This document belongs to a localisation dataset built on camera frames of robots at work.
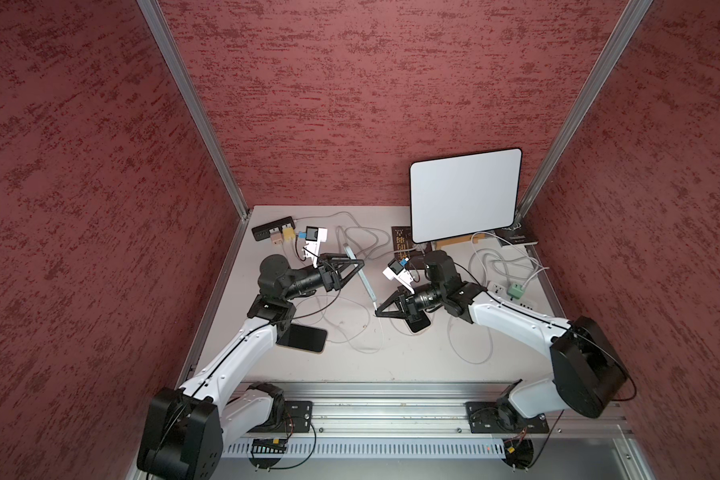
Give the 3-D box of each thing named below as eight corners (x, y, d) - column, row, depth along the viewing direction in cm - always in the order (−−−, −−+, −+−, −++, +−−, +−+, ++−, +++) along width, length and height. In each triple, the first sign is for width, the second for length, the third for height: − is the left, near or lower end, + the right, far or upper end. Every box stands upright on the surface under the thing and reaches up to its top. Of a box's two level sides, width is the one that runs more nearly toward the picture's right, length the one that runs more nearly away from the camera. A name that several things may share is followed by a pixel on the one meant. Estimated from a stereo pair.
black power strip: (255, 242, 112) (253, 236, 109) (253, 234, 114) (250, 228, 112) (296, 228, 116) (295, 223, 114) (293, 221, 119) (292, 215, 116)
